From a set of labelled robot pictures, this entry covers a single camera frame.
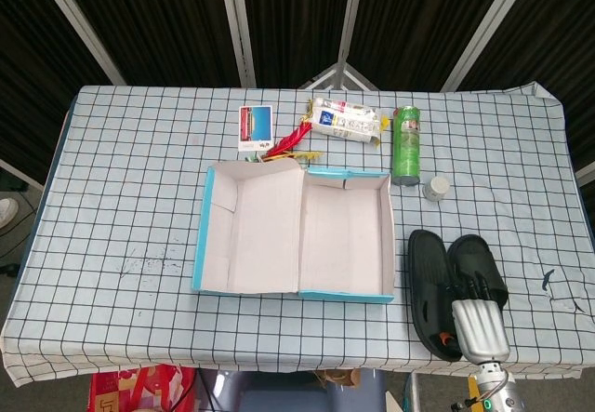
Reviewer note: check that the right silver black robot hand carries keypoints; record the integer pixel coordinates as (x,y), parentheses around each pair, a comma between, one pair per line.
(479,328)

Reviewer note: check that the black rubber slipper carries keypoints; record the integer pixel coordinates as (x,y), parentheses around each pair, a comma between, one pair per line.
(474,254)
(427,263)

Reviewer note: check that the light blue shoebox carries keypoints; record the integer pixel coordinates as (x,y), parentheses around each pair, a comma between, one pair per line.
(265,230)

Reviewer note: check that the white grid-patterned table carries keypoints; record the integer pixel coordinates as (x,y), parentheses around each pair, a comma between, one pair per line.
(116,198)

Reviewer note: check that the yellow strip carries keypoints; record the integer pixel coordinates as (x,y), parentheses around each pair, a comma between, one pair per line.
(472,386)

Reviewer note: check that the grey metal pole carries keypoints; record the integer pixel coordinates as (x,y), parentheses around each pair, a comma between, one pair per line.
(412,393)

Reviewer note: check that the small white bottle cap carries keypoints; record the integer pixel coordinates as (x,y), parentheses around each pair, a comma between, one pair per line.
(436,189)

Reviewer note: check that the brown cardboard piece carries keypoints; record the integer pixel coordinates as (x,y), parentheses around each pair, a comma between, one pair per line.
(339,377)

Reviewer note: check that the white metal floor bar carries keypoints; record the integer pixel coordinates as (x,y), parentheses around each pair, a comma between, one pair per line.
(585,171)
(21,175)

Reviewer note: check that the green cylindrical can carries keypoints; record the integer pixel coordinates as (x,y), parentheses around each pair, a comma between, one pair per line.
(406,151)

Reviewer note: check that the grey blue chair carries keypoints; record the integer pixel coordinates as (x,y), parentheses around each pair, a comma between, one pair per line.
(279,393)

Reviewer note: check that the yellow plastic tassel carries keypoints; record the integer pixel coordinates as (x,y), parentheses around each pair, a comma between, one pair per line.
(384,123)
(308,113)

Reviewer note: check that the white pack with blue logo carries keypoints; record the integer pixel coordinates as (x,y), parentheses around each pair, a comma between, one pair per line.
(348,126)

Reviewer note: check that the yellow feather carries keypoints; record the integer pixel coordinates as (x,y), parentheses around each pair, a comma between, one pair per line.
(309,155)

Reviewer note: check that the white pack with red print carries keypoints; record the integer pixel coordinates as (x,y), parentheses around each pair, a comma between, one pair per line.
(339,104)

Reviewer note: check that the small green white trinket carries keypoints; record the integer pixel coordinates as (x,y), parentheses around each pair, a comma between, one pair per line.
(253,157)

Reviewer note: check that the triangular metal partition foot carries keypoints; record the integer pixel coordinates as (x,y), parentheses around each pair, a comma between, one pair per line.
(341,75)

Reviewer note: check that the blue red postcard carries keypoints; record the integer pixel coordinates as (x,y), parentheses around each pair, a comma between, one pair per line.
(255,126)

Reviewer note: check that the red patterned bag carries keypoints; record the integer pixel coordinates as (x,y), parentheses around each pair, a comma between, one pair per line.
(139,389)

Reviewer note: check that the white partition post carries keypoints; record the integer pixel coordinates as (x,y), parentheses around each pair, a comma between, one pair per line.
(347,17)
(239,26)
(488,28)
(76,23)

